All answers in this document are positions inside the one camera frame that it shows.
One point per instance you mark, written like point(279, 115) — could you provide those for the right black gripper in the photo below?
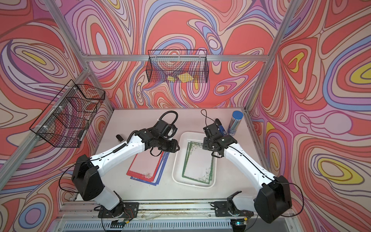
point(205, 144)

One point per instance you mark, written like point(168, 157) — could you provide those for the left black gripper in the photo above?
point(173, 148)

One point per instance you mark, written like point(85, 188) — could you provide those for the green bordered stationery sheet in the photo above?
point(199, 164)

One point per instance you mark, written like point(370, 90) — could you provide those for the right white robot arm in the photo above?
point(273, 193)

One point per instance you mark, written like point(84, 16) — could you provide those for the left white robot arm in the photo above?
point(88, 171)

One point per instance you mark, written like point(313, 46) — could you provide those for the white plastic storage tray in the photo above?
point(180, 159)

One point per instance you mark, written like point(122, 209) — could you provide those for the blue stapler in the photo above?
point(220, 127)

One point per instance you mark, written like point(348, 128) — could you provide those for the blue lidded pen tube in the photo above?
point(234, 122)

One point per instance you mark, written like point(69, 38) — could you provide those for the black white marker pen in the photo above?
point(119, 137)

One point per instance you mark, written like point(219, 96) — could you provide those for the yellow sticky note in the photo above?
point(185, 77)

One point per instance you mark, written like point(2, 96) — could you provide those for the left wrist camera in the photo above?
point(165, 129)

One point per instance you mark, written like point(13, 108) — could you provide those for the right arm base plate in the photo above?
point(228, 209)

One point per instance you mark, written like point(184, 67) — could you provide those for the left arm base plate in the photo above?
point(127, 210)

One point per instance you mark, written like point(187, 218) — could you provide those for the back black wire basket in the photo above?
point(164, 65)

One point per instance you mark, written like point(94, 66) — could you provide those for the black wire basket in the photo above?
point(67, 118)
point(164, 65)

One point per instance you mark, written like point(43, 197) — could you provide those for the left black wire basket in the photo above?
point(67, 118)

